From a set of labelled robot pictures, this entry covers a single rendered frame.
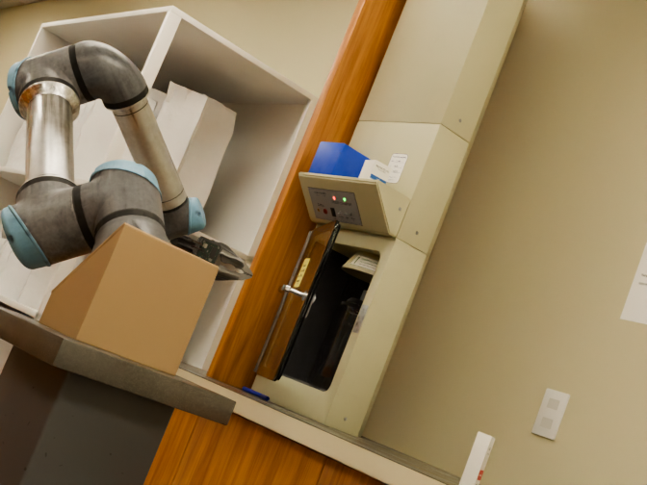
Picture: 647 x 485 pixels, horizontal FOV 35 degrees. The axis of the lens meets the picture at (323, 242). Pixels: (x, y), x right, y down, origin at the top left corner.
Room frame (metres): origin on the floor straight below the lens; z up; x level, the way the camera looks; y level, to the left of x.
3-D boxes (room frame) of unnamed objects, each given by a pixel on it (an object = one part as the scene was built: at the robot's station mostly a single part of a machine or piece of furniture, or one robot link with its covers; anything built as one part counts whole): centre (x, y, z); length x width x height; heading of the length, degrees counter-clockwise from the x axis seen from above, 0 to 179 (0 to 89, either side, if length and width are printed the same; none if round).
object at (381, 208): (2.52, -0.02, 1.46); 0.32 x 0.12 x 0.10; 37
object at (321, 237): (2.51, 0.01, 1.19); 0.30 x 0.01 x 0.40; 9
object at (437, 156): (2.62, -0.16, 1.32); 0.32 x 0.25 x 0.77; 37
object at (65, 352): (1.66, 0.26, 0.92); 0.32 x 0.32 x 0.04; 39
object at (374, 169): (2.46, -0.05, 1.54); 0.05 x 0.05 x 0.06; 28
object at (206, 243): (2.39, 0.27, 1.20); 0.12 x 0.09 x 0.08; 100
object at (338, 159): (2.58, 0.03, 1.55); 0.10 x 0.10 x 0.09; 37
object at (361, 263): (2.59, -0.15, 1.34); 0.18 x 0.18 x 0.05
